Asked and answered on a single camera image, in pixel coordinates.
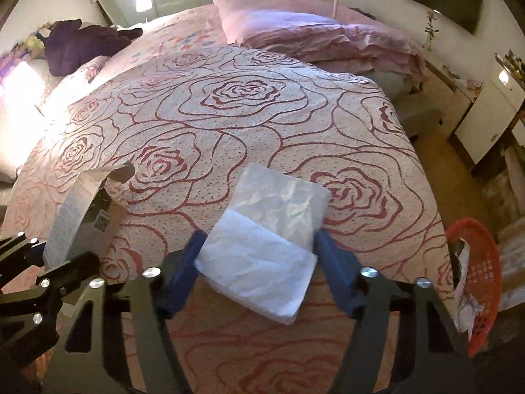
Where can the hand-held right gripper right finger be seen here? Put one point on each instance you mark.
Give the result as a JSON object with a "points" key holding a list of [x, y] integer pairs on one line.
{"points": [[336, 271]]}

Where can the black desk item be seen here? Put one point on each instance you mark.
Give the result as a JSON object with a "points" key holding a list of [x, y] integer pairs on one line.
{"points": [[363, 11]]}

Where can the pink pillow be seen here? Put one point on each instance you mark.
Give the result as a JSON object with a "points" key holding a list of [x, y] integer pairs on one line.
{"points": [[266, 16]]}

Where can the white plastic bag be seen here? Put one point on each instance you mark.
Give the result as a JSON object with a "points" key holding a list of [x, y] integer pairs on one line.
{"points": [[463, 303]]}

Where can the red plastic basket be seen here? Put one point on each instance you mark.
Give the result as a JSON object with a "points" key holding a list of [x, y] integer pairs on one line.
{"points": [[486, 279]]}

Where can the pink folded quilt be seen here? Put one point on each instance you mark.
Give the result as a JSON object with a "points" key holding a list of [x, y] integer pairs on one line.
{"points": [[361, 45]]}

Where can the pink floral bed sheet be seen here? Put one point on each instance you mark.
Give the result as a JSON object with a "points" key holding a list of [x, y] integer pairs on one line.
{"points": [[184, 33]]}

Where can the rose-pattern bedspread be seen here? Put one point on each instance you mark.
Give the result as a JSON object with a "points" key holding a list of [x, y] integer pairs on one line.
{"points": [[254, 131]]}

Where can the white cabinet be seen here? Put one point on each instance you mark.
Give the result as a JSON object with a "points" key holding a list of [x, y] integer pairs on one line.
{"points": [[488, 119]]}

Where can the white plastic packet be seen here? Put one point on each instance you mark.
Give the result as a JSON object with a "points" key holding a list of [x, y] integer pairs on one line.
{"points": [[262, 254]]}

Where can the pale green mattress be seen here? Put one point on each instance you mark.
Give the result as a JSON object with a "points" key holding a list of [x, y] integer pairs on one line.
{"points": [[389, 80]]}

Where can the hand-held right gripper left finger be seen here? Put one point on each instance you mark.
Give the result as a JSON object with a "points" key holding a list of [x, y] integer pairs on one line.
{"points": [[180, 279]]}

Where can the rose in vase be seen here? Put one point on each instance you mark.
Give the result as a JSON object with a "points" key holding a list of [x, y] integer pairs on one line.
{"points": [[430, 28]]}

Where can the grey bed frame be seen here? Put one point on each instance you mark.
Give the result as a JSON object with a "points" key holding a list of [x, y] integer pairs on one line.
{"points": [[422, 119]]}

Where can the bedside lamp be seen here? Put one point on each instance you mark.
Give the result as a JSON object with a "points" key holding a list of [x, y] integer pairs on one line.
{"points": [[143, 3]]}

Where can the white printed paper carton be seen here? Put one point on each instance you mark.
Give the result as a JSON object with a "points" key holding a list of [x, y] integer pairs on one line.
{"points": [[78, 205]]}

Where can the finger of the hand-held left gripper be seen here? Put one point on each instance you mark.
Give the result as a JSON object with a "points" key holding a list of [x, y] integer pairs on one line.
{"points": [[78, 271], [20, 250]]}

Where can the white desk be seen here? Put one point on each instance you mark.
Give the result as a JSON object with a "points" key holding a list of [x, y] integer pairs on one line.
{"points": [[447, 102]]}

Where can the purple plush toy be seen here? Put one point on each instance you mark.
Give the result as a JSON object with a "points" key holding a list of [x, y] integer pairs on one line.
{"points": [[78, 45]]}

